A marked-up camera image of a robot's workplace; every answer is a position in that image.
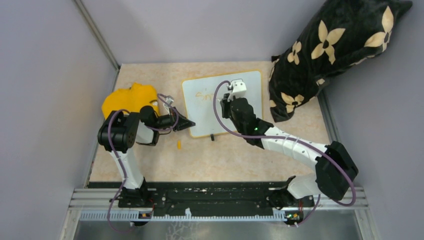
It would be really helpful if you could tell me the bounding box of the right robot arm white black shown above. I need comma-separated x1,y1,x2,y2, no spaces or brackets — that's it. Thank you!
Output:
219,93,359,206

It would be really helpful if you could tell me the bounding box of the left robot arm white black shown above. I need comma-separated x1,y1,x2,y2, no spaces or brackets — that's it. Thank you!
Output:
97,105,196,207

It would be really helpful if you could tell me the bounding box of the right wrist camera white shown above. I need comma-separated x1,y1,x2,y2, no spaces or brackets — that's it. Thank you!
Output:
227,78,247,101

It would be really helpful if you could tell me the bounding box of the white board yellow frame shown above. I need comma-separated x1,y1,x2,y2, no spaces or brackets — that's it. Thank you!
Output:
181,70,263,138

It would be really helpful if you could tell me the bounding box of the yellow cloth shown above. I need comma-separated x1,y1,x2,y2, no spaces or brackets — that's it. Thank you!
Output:
101,82,160,119

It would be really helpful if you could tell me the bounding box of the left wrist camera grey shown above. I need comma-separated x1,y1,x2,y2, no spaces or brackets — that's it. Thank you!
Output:
160,94,174,110

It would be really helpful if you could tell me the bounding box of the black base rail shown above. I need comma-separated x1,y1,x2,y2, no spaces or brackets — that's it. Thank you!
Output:
69,180,369,227

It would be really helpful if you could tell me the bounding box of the black floral pillow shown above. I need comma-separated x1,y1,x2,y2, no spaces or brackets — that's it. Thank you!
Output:
268,0,413,123

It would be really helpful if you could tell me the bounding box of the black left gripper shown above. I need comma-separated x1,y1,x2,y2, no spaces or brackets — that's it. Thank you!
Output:
152,106,195,132

